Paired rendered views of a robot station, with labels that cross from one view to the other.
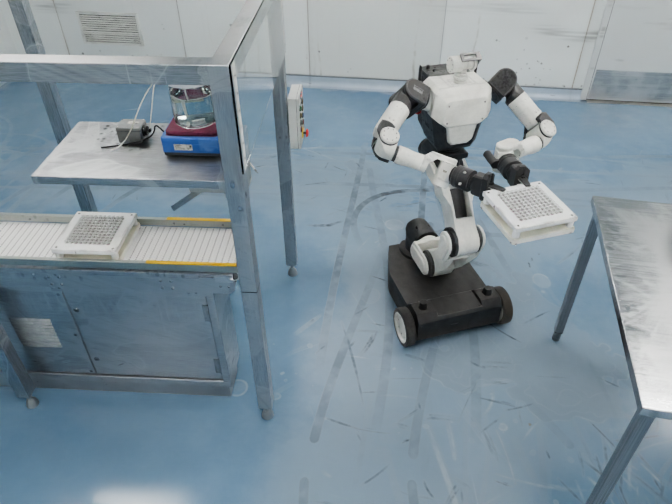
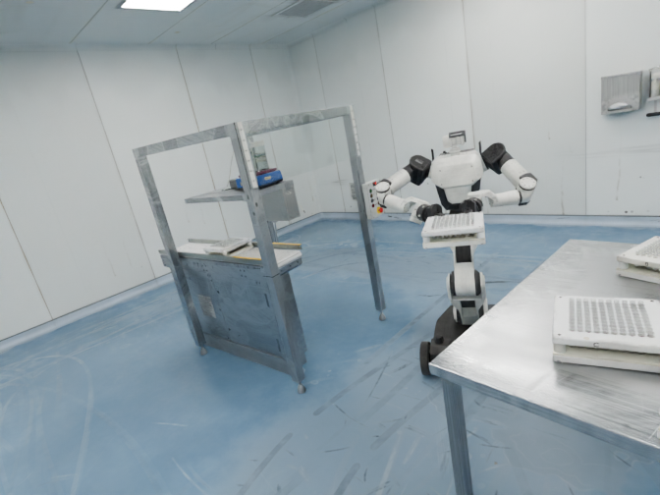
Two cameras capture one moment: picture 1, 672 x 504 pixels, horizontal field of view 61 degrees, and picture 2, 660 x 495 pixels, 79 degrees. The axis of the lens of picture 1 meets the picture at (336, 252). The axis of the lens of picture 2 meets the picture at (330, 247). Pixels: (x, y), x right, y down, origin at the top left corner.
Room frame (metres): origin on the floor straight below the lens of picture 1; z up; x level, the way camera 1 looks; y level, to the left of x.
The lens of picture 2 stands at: (0.10, -1.31, 1.53)
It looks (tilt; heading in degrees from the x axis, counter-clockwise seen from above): 17 degrees down; 39
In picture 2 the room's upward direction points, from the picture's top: 11 degrees counter-clockwise
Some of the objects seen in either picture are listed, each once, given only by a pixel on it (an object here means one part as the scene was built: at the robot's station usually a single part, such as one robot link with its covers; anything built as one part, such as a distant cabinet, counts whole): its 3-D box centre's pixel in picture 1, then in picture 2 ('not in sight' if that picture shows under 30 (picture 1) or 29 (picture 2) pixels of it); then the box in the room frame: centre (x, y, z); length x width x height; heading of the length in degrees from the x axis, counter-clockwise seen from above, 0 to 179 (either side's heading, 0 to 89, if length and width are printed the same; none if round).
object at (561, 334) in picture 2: not in sight; (607, 320); (1.22, -1.27, 0.92); 0.25 x 0.24 x 0.02; 6
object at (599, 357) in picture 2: not in sight; (606, 336); (1.22, -1.27, 0.87); 0.24 x 0.24 x 0.02; 6
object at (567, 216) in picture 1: (528, 205); (453, 223); (1.72, -0.70, 1.03); 0.25 x 0.24 x 0.02; 106
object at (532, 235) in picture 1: (525, 216); (454, 234); (1.72, -0.70, 0.99); 0.24 x 0.24 x 0.02; 16
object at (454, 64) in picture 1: (460, 66); (453, 142); (2.32, -0.52, 1.32); 0.10 x 0.07 x 0.09; 106
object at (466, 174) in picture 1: (475, 183); (431, 215); (1.88, -0.54, 1.03); 0.12 x 0.10 x 0.13; 48
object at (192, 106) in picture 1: (192, 92); not in sight; (1.77, 0.46, 1.45); 0.15 x 0.15 x 0.19
